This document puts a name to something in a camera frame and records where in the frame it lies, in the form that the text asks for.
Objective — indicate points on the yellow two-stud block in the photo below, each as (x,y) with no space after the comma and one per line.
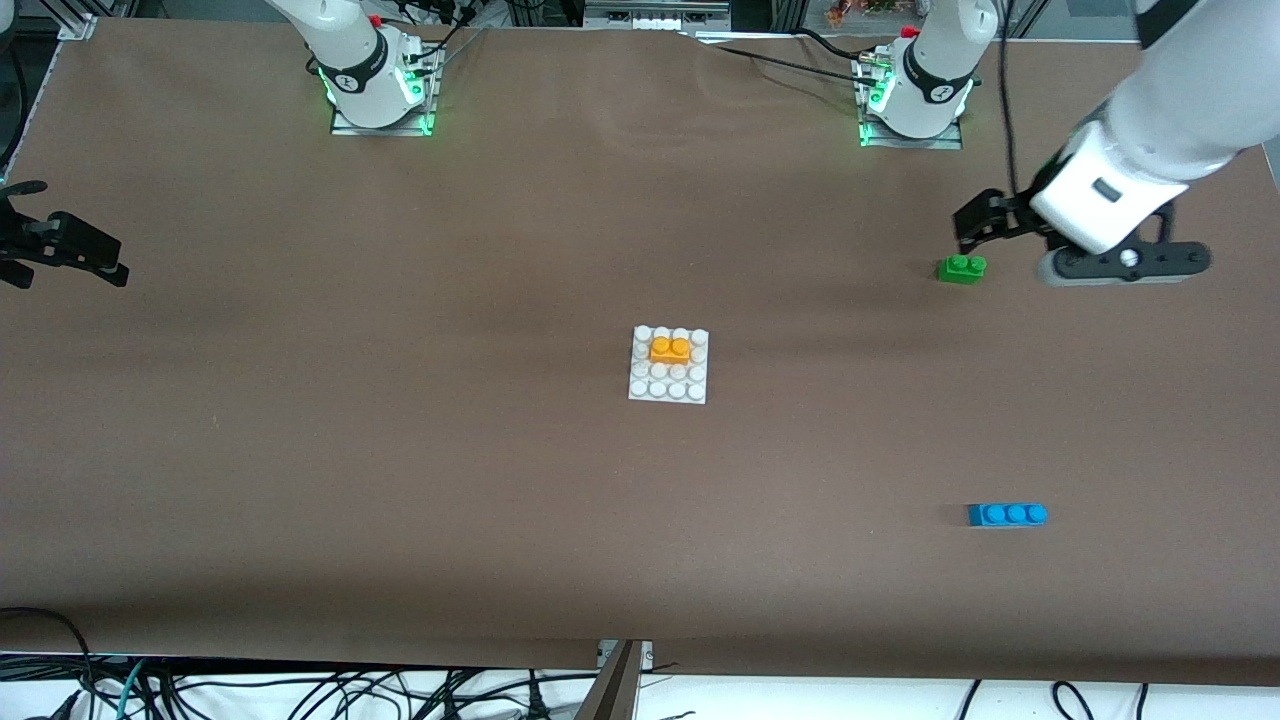
(668,352)

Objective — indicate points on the aluminium frame profile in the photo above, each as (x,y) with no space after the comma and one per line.
(615,690)

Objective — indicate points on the white studded base plate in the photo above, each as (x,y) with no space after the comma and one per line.
(660,385)

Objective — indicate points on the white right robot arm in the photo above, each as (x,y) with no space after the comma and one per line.
(350,60)

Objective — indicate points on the orange background object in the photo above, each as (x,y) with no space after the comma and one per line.
(850,10)

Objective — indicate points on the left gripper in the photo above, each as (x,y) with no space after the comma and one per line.
(1003,217)

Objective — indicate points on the brown table cover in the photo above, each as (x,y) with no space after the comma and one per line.
(600,250)

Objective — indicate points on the aluminium corner bracket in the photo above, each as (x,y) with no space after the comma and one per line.
(78,25)

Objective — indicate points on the green two-stud block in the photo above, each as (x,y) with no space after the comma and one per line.
(960,271)

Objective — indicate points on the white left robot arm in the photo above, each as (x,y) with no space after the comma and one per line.
(1190,90)

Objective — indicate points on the blue three-stud block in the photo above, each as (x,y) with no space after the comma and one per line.
(1005,516)

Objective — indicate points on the aluminium frame rail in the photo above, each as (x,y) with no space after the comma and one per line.
(650,18)

